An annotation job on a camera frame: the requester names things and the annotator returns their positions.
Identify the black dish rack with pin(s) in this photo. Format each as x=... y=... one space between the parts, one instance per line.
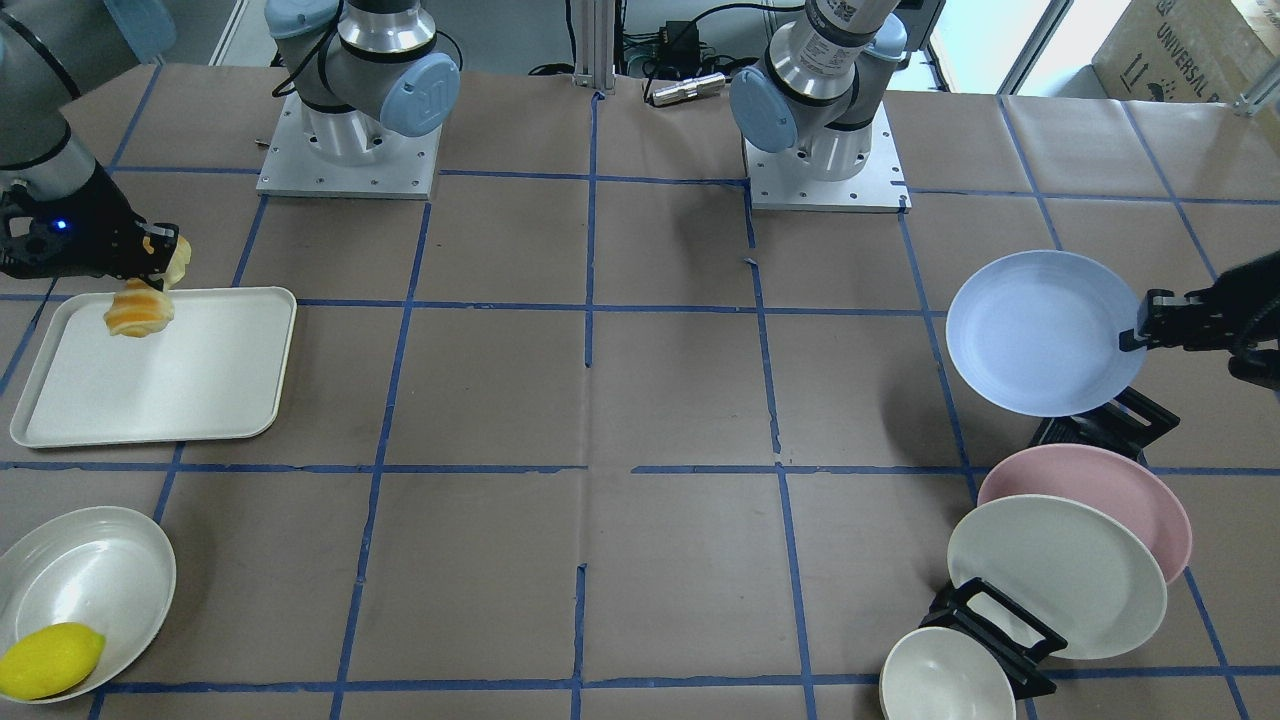
x=1018 y=641

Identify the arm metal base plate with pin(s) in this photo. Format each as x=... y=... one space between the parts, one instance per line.
x=345 y=156
x=848 y=172

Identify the blue plate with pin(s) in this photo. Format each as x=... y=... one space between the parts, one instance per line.
x=1038 y=333

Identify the aluminium frame post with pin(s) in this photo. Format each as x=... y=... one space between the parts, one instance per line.
x=594 y=39

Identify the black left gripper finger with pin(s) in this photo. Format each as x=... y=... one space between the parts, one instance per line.
x=1136 y=338

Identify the yellow lemon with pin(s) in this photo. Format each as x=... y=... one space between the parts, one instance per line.
x=50 y=661

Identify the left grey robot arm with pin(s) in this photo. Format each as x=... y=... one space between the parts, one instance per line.
x=828 y=69

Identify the silver metal cylinder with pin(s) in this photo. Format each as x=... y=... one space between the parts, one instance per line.
x=688 y=90

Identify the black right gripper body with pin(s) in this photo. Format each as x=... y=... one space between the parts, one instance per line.
x=103 y=222

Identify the white shallow bowl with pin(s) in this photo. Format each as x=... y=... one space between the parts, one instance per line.
x=109 y=568

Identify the white rectangular tray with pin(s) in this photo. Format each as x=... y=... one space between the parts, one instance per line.
x=216 y=372

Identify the black power adapter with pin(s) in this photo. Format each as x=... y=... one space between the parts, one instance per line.
x=679 y=42

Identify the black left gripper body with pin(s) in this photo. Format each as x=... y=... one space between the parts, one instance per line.
x=1238 y=300

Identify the pink plate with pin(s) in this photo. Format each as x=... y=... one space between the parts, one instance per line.
x=1113 y=484

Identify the white plate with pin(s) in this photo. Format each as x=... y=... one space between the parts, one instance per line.
x=1073 y=568

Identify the cardboard box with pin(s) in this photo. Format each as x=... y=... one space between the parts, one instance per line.
x=1187 y=51

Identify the small cream bowl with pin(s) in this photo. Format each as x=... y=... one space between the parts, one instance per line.
x=937 y=673

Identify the orange striped bread roll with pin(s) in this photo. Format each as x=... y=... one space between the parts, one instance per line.
x=139 y=310

